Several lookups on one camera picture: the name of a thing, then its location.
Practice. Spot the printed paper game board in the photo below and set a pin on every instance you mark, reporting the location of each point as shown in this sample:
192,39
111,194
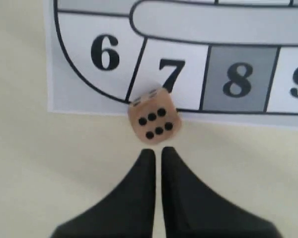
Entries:
229,61

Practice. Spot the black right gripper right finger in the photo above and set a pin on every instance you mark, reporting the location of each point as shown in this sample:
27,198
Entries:
193,210

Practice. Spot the wooden die black pips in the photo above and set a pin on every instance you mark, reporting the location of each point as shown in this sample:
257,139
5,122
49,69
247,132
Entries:
154,117

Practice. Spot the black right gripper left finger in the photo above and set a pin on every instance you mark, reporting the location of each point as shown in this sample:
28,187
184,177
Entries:
126,212

